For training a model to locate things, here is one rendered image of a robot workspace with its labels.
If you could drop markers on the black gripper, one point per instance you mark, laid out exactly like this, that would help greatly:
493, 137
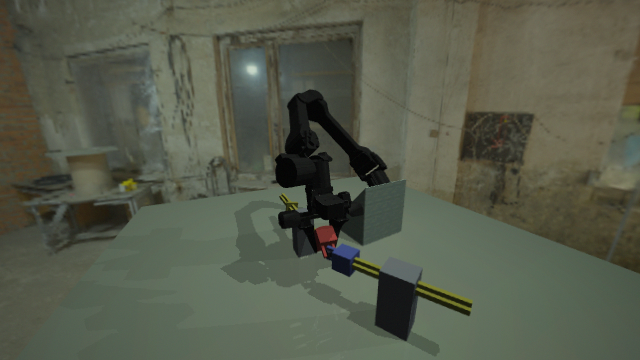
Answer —
292, 218

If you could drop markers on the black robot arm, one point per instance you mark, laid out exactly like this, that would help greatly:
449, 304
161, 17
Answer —
295, 168

